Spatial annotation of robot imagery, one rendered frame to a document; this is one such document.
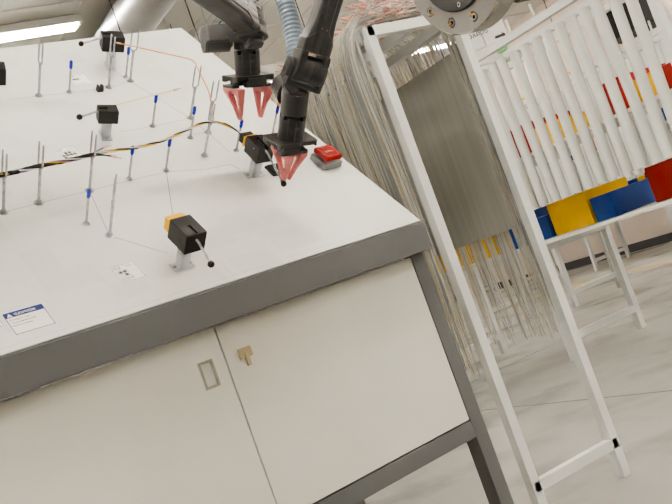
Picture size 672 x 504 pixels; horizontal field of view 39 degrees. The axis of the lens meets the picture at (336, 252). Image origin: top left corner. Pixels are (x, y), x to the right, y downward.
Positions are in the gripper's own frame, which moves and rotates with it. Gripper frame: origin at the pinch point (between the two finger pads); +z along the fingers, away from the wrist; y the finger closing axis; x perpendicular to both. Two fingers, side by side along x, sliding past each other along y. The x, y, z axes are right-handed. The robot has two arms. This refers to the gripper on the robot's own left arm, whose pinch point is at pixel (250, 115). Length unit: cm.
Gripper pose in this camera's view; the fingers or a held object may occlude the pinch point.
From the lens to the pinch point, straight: 217.2
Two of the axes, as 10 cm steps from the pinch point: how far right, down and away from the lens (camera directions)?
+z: 0.3, 9.6, 2.9
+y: -8.1, 1.9, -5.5
